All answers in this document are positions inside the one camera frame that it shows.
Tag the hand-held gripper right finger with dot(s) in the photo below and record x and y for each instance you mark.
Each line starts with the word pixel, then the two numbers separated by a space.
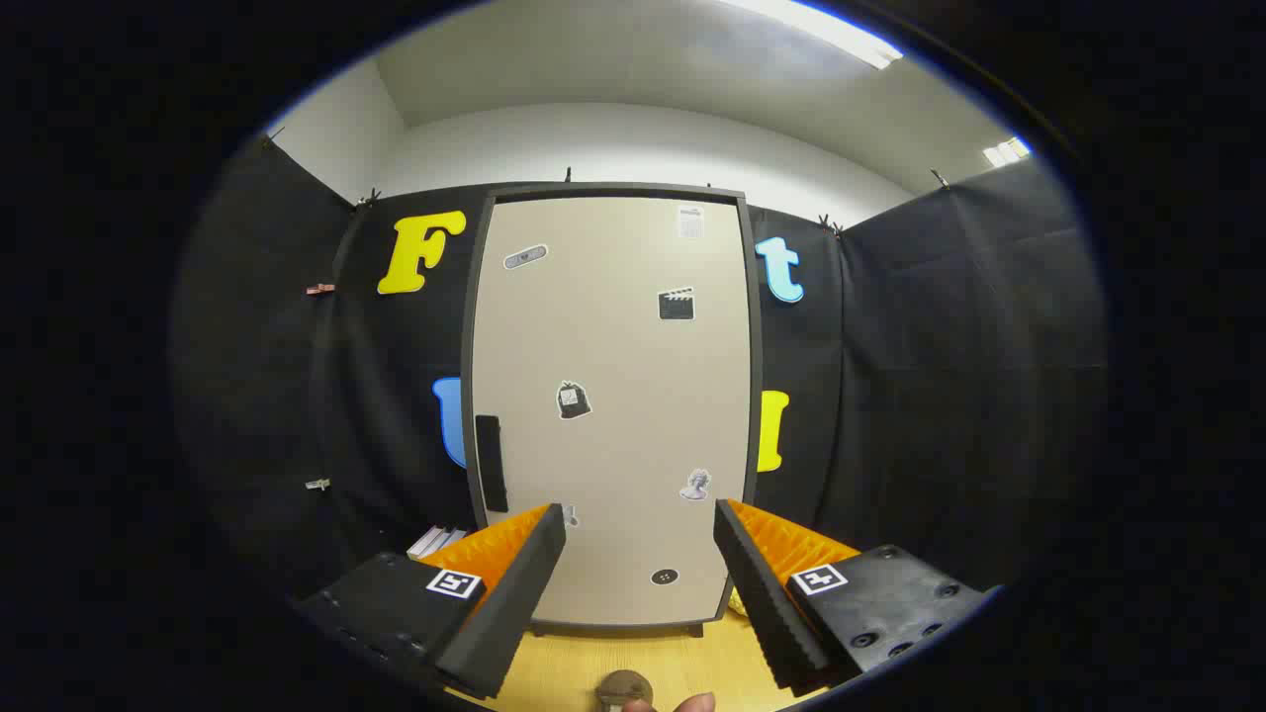
pixel 767 603

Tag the beige shoe cabinet door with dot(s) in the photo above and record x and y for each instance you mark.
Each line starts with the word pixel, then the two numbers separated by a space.
pixel 613 346

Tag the black backdrop cloth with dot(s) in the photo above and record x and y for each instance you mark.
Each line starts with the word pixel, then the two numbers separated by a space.
pixel 940 396

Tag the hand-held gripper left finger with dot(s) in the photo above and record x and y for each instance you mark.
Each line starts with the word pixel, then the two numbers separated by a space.
pixel 514 603

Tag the small ceiling light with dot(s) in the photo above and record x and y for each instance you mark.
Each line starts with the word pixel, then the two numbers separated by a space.
pixel 1005 151

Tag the dark grey shoe cabinet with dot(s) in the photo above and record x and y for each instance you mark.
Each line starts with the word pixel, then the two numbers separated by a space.
pixel 613 189

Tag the long ceiling light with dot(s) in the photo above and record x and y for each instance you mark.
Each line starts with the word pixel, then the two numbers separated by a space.
pixel 821 30

